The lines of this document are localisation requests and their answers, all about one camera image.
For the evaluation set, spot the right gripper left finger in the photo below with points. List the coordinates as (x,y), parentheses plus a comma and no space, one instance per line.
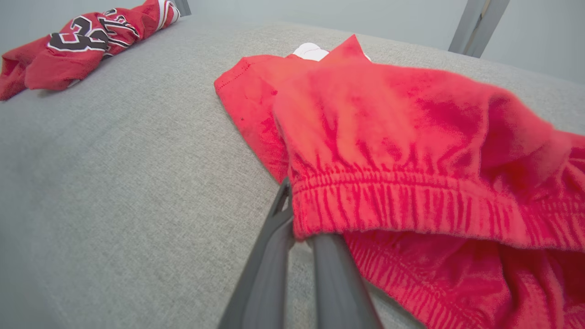
(265,274)

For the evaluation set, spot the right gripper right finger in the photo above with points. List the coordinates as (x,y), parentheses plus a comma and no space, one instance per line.
(340,288)

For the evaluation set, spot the red fleece shorts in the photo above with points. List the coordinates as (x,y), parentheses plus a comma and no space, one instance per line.
(411,137)

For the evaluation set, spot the red jersey with number 23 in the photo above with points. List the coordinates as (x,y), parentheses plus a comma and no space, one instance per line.
(55,64)

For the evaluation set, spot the grey metal post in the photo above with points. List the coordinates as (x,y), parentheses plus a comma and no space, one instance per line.
(183,7)
(477,27)

